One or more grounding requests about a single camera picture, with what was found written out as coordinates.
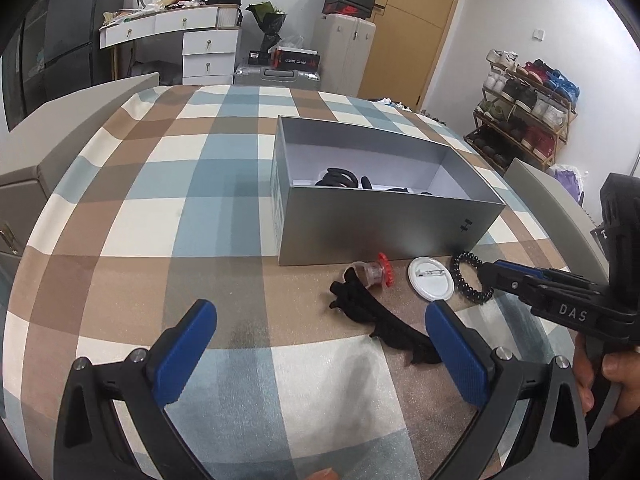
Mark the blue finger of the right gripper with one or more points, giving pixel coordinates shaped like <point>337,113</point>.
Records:
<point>505,273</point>

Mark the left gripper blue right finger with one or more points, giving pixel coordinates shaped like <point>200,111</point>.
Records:
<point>464,352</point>

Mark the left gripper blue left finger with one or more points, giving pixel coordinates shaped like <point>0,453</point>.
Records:
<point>176,353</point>

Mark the black fabric hair accessory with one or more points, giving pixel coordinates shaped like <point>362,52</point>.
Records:
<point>360,306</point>

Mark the person's left hand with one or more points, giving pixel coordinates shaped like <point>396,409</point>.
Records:
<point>324,474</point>

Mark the white round pin badge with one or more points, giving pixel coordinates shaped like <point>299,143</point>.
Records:
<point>430,279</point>

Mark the clear cup with red rim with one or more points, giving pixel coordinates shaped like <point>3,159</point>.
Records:
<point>374,273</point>

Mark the plaid checkered blanket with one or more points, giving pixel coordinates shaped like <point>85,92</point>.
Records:
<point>167,202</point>

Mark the wooden shoe rack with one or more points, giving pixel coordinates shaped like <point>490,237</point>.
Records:
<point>525,113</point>

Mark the grey open cardboard box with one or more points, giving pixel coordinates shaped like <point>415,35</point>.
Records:
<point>343,192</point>

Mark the grey box lid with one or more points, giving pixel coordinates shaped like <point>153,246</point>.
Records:
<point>45,143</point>

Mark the wooden door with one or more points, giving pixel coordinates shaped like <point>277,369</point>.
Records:
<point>409,35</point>

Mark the beige wardrobe cabinet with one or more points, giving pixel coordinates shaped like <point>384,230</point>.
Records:
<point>344,44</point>

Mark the silver suitcase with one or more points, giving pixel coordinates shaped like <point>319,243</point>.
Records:
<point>252,75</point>

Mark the red black shoe box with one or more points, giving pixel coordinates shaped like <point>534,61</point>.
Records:
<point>288,58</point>

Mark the white desk with drawers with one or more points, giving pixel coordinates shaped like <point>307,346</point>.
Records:
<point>210,39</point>

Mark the dark flower bouquet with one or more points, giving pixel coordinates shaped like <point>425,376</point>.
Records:
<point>270,21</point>

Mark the black refrigerator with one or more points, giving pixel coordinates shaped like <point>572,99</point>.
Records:
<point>55,51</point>

